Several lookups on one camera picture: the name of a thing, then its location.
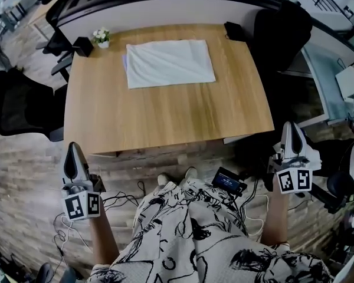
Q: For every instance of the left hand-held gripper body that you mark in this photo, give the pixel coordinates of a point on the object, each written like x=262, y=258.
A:
x=79, y=205

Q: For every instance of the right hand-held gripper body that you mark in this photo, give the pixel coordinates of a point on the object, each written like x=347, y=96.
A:
x=295, y=181

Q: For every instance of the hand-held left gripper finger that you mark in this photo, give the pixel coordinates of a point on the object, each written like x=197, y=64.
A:
x=69, y=167
x=81, y=169

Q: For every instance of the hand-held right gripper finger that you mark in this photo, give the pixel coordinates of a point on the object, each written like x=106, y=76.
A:
x=300, y=149
x=287, y=146

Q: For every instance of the white and blue t-shirt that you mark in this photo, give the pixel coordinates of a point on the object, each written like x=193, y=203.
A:
x=168, y=63

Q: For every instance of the person's right forearm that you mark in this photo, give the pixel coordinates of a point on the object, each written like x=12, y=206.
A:
x=275, y=217

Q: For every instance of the person's left forearm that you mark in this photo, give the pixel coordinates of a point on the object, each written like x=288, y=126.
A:
x=103, y=240

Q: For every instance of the pale blue side desk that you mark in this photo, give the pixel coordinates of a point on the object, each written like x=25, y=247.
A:
x=321, y=78

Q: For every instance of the black mesh office chair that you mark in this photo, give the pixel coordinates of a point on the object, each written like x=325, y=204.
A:
x=56, y=52
x=283, y=34
x=23, y=105

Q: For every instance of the white cardboard box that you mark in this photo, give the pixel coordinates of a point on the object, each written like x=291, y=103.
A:
x=351, y=84

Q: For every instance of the person's white left shoe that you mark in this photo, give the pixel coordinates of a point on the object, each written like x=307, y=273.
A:
x=163, y=179

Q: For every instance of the person's white shoe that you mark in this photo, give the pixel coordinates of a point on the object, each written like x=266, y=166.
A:
x=191, y=173
x=163, y=179

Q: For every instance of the person's white right shoe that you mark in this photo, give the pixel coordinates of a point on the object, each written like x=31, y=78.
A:
x=191, y=173

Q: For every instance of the black square holder box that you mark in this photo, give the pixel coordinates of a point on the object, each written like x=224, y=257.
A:
x=82, y=46

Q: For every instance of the flat black box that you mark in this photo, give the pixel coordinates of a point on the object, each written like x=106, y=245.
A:
x=234, y=30

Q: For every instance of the potted white flower plant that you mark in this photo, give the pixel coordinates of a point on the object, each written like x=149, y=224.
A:
x=101, y=35

